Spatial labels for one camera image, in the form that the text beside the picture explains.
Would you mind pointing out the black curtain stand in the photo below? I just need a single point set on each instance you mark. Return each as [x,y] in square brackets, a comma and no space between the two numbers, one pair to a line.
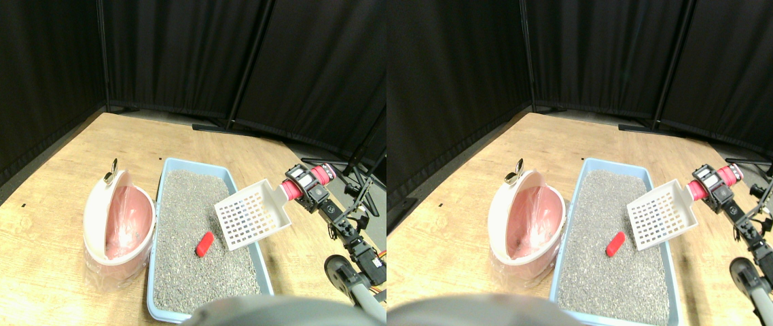
[104,61]
[529,61]
[648,127]
[223,127]

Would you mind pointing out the red lump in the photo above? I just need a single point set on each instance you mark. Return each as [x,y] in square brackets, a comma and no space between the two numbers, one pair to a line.
[205,244]
[615,244]

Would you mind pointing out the white bin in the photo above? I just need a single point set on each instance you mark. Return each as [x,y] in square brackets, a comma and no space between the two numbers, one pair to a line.
[94,224]
[498,224]

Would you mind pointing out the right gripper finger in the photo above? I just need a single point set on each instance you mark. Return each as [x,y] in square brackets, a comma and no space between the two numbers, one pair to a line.
[298,175]
[706,176]

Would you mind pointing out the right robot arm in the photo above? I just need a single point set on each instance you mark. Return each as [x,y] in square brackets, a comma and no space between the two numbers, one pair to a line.
[359,251]
[770,265]

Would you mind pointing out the blue litter tray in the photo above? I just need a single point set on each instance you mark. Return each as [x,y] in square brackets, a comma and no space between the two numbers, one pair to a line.
[183,285]
[590,285]

